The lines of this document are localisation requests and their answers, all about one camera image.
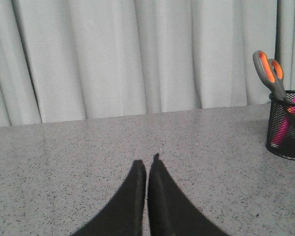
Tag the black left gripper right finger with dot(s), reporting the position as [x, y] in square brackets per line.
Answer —
[170, 212]

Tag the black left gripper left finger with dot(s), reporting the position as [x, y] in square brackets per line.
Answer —
[123, 214]

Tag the pink highlighter pen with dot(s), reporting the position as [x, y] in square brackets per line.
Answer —
[284, 127]

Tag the grey orange scissors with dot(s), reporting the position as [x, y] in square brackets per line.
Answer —
[271, 74]

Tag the black mesh pen holder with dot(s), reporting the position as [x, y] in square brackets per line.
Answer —
[277, 114]

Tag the grey curtain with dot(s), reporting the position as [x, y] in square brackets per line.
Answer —
[78, 59]

